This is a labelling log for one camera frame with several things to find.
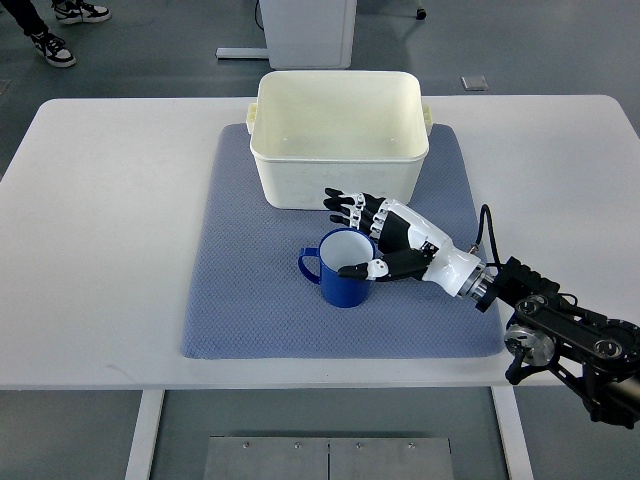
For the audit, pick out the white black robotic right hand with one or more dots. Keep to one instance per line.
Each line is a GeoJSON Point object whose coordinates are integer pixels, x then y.
{"type": "Point", "coordinates": [410, 245]}

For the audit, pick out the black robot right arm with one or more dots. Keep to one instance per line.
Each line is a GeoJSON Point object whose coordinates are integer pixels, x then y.
{"type": "Point", "coordinates": [595, 356]}

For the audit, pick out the cream plastic box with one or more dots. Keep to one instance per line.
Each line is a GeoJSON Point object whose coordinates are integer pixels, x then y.
{"type": "Point", "coordinates": [355, 131]}

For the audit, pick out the grey floor socket cover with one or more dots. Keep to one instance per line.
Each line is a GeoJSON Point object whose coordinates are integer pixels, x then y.
{"type": "Point", "coordinates": [474, 83]}

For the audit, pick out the blue-grey textured mat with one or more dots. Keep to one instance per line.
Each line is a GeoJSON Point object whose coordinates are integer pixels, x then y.
{"type": "Point", "coordinates": [248, 298]}

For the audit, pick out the grey metal floor plate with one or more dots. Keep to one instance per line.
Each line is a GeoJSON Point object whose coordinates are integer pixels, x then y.
{"type": "Point", "coordinates": [328, 458]}

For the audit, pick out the black white sneaker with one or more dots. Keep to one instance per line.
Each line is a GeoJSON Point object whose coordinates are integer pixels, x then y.
{"type": "Point", "coordinates": [75, 12]}
{"type": "Point", "coordinates": [53, 49]}

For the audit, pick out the person leg dark trousers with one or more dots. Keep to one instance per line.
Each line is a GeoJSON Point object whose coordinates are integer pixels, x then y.
{"type": "Point", "coordinates": [26, 16]}

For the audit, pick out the white cabinet pedestal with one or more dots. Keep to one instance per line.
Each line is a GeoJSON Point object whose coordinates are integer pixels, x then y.
{"type": "Point", "coordinates": [301, 35]}

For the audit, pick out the white table frame legs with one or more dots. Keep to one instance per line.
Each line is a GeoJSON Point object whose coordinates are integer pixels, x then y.
{"type": "Point", "coordinates": [512, 436]}

